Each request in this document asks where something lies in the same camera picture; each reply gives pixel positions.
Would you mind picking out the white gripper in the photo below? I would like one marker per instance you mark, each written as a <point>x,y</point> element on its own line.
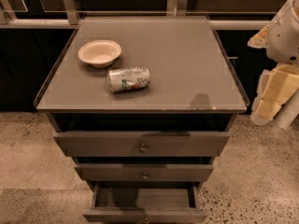
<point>284,36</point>

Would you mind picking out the grey drawer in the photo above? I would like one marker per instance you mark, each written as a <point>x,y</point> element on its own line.
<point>143,172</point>
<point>141,144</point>
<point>157,203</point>

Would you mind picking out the grey drawer cabinet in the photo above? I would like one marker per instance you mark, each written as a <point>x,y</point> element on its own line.
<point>192,88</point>

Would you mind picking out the crushed silver green can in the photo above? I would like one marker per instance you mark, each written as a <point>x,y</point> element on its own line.
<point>128,79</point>

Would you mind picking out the beige paper bowl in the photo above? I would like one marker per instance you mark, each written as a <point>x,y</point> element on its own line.
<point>100,53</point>

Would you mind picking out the metal railing with glass panels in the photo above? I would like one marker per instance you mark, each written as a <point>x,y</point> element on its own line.
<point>67,14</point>

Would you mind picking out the white cylindrical post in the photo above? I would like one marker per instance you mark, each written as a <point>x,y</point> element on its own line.
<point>288,112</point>

